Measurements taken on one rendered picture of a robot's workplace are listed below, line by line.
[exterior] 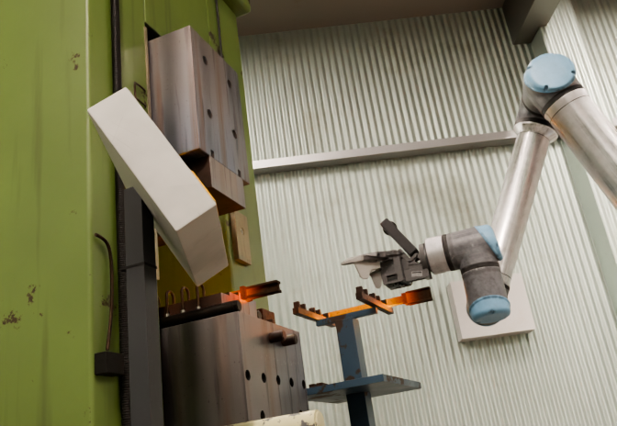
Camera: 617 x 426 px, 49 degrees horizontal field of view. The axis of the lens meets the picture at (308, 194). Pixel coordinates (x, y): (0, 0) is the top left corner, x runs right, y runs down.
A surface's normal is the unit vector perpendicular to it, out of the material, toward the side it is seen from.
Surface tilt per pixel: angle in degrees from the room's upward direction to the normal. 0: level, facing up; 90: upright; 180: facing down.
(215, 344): 90
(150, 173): 90
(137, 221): 90
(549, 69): 83
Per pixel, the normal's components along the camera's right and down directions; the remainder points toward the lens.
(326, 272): 0.00, -0.39
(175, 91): -0.37, -0.31
